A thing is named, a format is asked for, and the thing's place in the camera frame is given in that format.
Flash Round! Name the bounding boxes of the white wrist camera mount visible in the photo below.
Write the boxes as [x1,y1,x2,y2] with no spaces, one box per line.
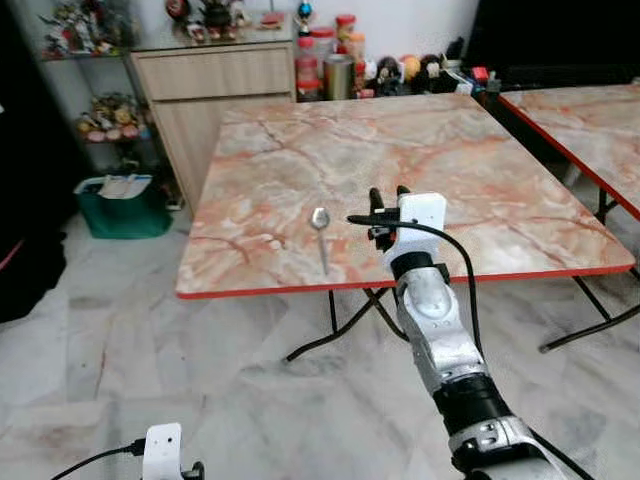
[143,423,185,480]
[395,192,448,257]

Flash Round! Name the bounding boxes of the black bag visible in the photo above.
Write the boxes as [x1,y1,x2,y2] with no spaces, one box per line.
[0,225,69,323]

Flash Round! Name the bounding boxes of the silver metal spoon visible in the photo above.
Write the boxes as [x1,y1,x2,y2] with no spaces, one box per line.
[310,207,333,277]

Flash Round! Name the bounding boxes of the light wooden cabinet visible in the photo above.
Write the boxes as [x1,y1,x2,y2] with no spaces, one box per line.
[130,42,298,211]

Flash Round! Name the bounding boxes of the shiny metal canister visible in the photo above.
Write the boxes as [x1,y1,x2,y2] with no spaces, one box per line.
[323,53,356,101]

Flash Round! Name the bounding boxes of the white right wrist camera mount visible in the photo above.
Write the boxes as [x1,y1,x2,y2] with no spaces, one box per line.
[395,192,448,257]

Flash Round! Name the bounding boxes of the small plush figurines cluster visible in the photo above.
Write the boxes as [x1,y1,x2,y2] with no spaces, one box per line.
[75,92,151,141]

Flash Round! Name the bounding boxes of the green storage bag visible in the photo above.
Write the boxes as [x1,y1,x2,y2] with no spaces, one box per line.
[75,175,173,239]

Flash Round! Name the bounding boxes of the glass display shelf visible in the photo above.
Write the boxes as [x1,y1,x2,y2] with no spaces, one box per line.
[35,0,161,191]

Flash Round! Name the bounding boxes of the white papers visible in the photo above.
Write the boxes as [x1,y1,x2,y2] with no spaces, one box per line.
[97,175,153,201]

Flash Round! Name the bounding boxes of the marble top folding table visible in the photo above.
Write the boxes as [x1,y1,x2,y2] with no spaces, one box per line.
[175,93,640,363]
[498,82,640,227]

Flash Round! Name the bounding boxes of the orange snack jar red lid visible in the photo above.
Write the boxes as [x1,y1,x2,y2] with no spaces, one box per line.
[335,13,357,42]

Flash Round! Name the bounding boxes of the tall red lid jar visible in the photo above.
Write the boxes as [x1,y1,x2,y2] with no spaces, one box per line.
[296,37,321,87]

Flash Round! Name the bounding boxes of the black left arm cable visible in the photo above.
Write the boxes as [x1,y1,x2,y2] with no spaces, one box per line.
[50,439,147,480]

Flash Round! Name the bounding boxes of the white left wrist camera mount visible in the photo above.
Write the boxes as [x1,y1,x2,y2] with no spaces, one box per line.
[143,423,185,480]

